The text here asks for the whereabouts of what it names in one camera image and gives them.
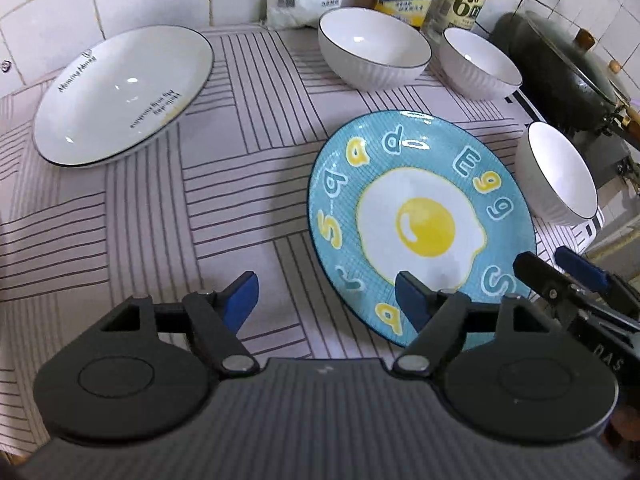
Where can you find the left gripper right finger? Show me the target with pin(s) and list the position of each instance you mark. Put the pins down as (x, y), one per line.
(438, 317)

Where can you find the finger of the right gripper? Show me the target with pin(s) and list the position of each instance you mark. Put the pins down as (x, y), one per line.
(616, 293)
(559, 292)

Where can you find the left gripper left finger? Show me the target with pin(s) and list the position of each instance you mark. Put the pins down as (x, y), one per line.
(216, 318)

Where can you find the blue fried egg plate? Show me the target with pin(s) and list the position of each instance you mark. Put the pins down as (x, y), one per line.
(400, 191)

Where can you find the white black-rimmed plate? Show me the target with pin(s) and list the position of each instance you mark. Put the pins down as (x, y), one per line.
(120, 93)

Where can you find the large white ribbed bowl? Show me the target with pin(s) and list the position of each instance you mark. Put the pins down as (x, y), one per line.
(370, 50)

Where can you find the striped patterned table mat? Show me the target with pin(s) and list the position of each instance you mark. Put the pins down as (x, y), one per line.
(220, 191)

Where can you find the black wok with lid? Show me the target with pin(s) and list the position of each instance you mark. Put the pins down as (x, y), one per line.
(567, 84)

